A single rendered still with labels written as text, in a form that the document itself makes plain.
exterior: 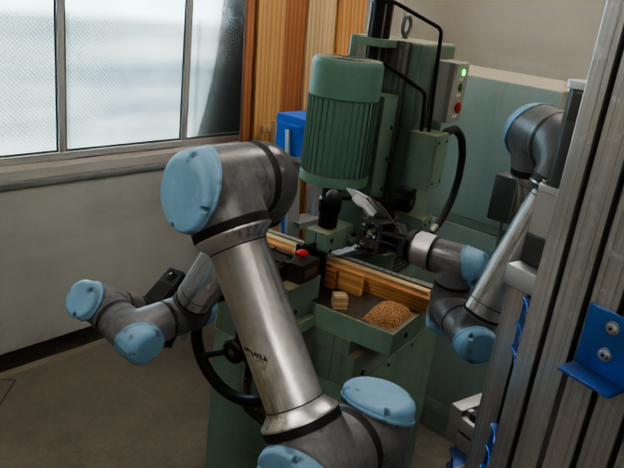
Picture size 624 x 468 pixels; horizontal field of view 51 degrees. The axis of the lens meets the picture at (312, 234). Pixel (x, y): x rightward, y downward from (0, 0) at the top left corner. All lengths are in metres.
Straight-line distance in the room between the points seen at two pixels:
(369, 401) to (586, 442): 0.30
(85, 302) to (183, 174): 0.42
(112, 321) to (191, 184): 0.41
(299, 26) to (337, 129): 1.83
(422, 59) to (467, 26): 2.30
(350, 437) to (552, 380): 0.29
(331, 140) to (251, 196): 0.69
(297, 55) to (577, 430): 2.68
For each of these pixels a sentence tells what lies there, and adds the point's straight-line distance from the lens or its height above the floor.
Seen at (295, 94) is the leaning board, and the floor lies 1.13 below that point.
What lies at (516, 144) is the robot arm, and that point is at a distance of 1.32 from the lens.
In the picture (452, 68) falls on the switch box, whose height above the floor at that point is 1.47.
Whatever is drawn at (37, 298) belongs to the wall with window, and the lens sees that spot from 2.92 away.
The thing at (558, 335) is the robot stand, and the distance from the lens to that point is 0.93.
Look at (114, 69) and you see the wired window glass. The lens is 2.91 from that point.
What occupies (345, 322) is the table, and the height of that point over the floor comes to 0.88.
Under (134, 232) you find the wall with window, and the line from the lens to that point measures 3.06.
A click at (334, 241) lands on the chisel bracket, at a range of 1.70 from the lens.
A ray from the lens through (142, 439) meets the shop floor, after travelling 2.59.
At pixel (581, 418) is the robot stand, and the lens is 0.95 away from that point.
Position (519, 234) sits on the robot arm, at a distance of 1.21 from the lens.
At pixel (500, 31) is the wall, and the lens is 3.94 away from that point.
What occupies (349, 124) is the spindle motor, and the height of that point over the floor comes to 1.32.
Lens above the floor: 1.60
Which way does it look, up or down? 20 degrees down
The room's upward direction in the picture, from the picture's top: 7 degrees clockwise
